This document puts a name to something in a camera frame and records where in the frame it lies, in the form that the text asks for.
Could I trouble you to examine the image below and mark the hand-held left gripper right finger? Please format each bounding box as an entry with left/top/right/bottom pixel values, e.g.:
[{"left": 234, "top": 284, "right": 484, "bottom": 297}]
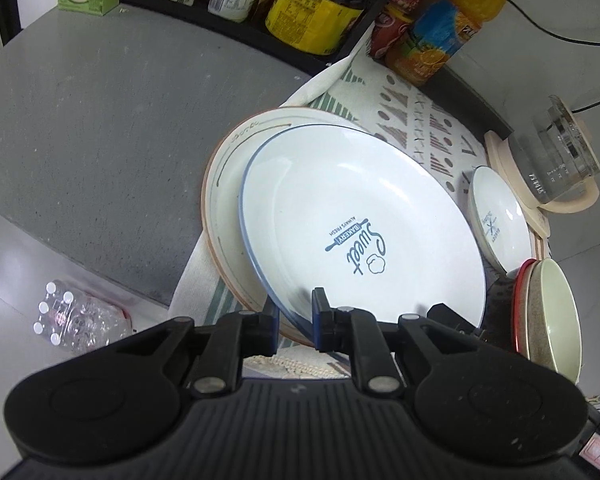
[{"left": 311, "top": 287, "right": 501, "bottom": 400}]

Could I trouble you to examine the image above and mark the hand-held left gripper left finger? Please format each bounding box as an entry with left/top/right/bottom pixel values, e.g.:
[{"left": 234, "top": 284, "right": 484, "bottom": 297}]
[{"left": 115, "top": 300, "right": 281, "bottom": 398}]

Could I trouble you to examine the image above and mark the large white blue-rimmed plate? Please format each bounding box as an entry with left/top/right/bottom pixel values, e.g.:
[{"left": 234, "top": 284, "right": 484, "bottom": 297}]
[{"left": 238, "top": 124, "right": 487, "bottom": 348}]

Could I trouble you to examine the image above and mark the red and black bowl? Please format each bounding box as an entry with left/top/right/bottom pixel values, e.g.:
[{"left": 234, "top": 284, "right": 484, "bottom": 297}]
[{"left": 484, "top": 258, "right": 538, "bottom": 357}]

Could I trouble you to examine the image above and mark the cream ceramic bowl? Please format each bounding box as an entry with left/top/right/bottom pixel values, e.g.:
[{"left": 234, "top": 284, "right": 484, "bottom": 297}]
[{"left": 525, "top": 258, "right": 583, "bottom": 385}]

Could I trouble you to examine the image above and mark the large white brown-rimmed plate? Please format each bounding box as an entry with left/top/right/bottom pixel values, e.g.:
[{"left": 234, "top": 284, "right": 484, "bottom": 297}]
[{"left": 201, "top": 106, "right": 362, "bottom": 348}]

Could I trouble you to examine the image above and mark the pack of water bottles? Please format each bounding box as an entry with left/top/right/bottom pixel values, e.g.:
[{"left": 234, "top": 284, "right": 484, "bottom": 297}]
[{"left": 32, "top": 280, "right": 132, "bottom": 352}]

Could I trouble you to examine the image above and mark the small white blue-rimmed plate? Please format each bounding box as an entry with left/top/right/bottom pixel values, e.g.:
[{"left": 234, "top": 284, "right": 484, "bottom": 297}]
[{"left": 467, "top": 166, "right": 534, "bottom": 276}]

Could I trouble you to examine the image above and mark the patterned fringed table mat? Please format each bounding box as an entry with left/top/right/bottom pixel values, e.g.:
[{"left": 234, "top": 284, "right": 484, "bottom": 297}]
[{"left": 169, "top": 50, "right": 548, "bottom": 382}]

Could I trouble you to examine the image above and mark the cream kettle base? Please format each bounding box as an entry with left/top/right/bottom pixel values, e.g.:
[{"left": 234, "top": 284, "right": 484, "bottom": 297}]
[{"left": 484, "top": 130, "right": 552, "bottom": 240}]

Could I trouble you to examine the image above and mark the glass electric kettle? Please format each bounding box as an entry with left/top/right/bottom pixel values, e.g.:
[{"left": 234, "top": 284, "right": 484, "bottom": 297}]
[{"left": 507, "top": 95, "right": 600, "bottom": 213}]

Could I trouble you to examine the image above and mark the black metal shelf rack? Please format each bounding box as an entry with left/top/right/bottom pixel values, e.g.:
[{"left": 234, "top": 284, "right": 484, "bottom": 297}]
[{"left": 119, "top": 0, "right": 403, "bottom": 77}]

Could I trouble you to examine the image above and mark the large soy sauce bottle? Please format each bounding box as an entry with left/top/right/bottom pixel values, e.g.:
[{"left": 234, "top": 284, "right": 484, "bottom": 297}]
[{"left": 265, "top": 0, "right": 412, "bottom": 57}]

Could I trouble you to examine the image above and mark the orange juice bottle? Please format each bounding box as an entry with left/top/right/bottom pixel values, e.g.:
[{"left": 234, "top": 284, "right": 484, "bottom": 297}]
[{"left": 385, "top": 0, "right": 517, "bottom": 87}]

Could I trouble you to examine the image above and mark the black power cable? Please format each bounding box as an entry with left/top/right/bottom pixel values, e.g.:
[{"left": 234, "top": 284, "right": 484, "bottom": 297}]
[
  {"left": 571, "top": 91, "right": 600, "bottom": 114},
  {"left": 505, "top": 0, "right": 600, "bottom": 47}
]

